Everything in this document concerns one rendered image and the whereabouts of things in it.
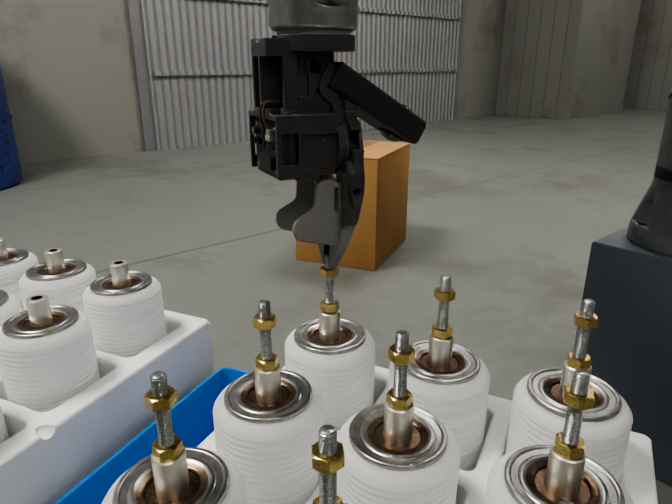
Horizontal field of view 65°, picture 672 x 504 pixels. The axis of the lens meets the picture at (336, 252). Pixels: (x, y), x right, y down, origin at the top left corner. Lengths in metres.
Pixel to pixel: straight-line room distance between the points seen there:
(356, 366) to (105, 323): 0.33
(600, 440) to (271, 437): 0.26
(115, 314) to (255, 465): 0.32
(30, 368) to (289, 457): 0.31
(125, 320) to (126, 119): 2.89
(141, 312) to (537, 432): 0.48
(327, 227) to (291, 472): 0.21
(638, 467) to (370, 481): 0.27
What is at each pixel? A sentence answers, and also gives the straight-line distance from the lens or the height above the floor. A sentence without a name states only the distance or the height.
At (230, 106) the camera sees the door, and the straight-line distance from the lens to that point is 3.79.
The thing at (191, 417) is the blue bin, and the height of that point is 0.09.
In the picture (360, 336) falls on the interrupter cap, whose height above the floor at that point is 0.25.
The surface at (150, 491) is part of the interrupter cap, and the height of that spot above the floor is 0.25.
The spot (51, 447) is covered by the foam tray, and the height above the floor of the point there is 0.16.
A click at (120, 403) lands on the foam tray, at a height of 0.15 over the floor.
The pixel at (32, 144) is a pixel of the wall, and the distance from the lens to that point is 3.42.
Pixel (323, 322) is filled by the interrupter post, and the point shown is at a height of 0.27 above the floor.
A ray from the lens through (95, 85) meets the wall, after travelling 3.49.
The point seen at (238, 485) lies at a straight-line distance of 0.40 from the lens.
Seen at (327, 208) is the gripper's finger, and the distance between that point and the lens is 0.48.
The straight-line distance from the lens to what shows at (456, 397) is 0.50.
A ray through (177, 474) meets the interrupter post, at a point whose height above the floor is 0.27.
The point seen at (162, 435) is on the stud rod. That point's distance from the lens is 0.37.
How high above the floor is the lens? 0.52
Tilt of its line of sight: 20 degrees down
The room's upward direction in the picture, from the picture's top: straight up
